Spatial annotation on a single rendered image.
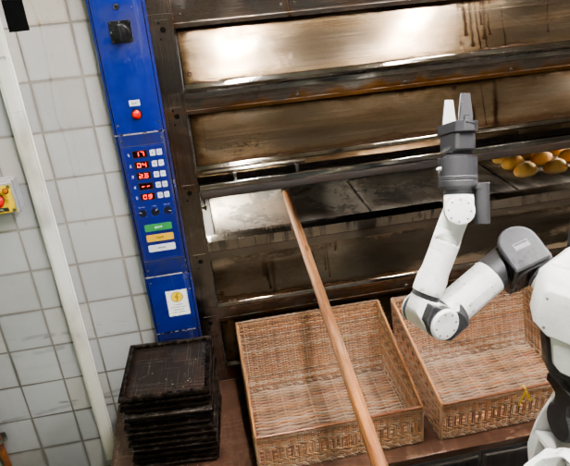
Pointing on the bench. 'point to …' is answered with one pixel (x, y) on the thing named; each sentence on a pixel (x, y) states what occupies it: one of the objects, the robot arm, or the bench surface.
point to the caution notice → (178, 302)
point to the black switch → (120, 30)
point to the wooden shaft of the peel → (338, 345)
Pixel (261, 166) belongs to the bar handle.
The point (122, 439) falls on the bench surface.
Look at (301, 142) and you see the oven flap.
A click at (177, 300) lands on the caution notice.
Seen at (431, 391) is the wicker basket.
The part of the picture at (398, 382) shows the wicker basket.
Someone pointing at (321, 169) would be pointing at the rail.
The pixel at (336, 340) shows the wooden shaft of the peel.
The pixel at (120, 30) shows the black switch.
